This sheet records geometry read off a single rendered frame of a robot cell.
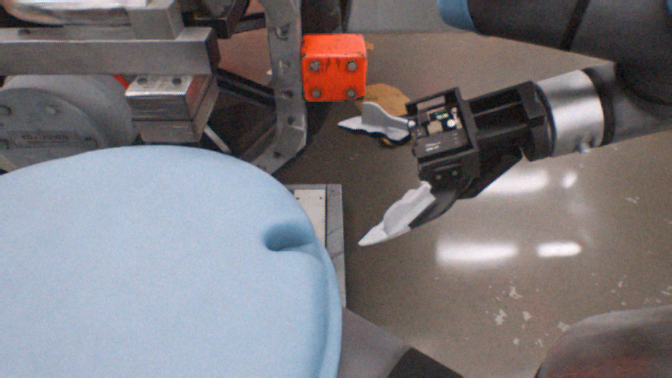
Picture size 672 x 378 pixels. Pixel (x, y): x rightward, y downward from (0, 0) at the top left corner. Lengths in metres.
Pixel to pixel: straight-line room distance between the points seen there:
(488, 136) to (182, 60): 0.27
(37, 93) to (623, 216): 1.82
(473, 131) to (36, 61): 0.37
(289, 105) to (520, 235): 1.19
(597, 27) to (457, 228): 1.26
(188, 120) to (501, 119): 0.28
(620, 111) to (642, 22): 0.10
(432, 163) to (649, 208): 1.67
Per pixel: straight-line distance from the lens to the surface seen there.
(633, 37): 0.35
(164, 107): 0.35
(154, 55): 0.37
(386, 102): 2.21
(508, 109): 0.39
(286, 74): 0.56
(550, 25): 0.35
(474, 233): 1.55
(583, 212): 1.82
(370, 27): 1.00
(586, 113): 0.41
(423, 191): 0.40
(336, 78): 0.56
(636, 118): 0.42
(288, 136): 0.61
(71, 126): 0.51
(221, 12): 0.41
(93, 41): 0.38
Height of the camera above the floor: 1.10
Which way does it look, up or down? 42 degrees down
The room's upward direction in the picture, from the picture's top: straight up
